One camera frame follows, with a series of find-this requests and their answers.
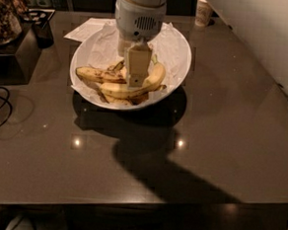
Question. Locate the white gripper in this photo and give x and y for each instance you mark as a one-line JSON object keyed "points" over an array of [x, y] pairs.
{"points": [[138, 24]]}

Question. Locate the large yellow banana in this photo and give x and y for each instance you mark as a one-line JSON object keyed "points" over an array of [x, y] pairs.
{"points": [[151, 83]]}

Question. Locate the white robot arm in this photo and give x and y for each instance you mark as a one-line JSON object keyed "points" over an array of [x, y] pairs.
{"points": [[261, 24]]}

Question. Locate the upper curved banana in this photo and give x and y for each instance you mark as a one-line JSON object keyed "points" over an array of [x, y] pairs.
{"points": [[118, 68]]}

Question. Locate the small banana bottom right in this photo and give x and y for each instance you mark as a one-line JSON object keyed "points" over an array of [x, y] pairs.
{"points": [[144, 97]]}

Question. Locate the small banana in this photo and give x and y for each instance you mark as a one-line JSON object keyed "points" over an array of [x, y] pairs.
{"points": [[120, 102], [144, 97]]}

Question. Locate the white bowl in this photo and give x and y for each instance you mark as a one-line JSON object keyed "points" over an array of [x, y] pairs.
{"points": [[89, 44]]}

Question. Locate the spotted banana left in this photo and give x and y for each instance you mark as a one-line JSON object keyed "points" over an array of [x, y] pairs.
{"points": [[100, 75]]}

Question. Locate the white paper sheet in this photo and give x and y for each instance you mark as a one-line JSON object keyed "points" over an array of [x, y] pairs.
{"points": [[88, 28]]}

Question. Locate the paper coffee cup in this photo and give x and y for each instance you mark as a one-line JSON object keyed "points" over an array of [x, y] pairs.
{"points": [[203, 13]]}

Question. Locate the black cup holder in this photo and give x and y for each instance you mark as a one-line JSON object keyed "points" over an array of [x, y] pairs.
{"points": [[39, 19]]}

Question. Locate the dark box stand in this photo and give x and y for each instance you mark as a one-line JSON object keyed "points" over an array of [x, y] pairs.
{"points": [[18, 59]]}

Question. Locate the glass snack jar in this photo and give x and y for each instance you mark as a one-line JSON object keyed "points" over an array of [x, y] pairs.
{"points": [[10, 25]]}

